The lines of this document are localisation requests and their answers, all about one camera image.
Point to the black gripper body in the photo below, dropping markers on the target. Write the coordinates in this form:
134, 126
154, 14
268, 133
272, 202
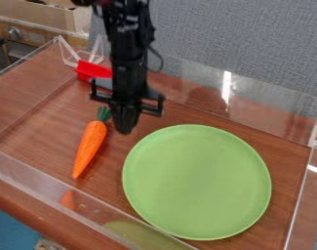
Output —
146, 99

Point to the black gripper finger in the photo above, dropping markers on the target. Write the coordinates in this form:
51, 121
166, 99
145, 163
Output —
131, 114
117, 113

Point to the orange toy carrot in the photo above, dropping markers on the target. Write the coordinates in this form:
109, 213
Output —
91, 140

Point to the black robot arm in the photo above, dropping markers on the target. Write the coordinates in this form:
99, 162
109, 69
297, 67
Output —
130, 33

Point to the red plastic block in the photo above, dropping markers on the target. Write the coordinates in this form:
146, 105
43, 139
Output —
90, 70

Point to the green round plate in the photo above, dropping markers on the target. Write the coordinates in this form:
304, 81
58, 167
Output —
197, 182

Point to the clear acrylic enclosure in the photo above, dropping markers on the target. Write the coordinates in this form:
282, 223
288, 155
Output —
83, 213

